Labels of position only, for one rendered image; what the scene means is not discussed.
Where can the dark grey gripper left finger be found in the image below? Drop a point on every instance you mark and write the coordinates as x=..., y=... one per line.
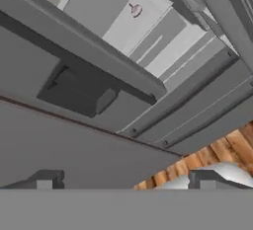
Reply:
x=49, y=176

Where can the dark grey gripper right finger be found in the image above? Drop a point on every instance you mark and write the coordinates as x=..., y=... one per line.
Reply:
x=201, y=176

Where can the grey fridge door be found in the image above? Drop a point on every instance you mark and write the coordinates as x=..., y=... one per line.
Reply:
x=66, y=148

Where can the white rounded object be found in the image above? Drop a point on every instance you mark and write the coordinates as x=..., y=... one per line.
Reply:
x=230, y=171

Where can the pale pink garlic bulb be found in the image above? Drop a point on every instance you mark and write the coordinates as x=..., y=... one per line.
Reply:
x=135, y=10

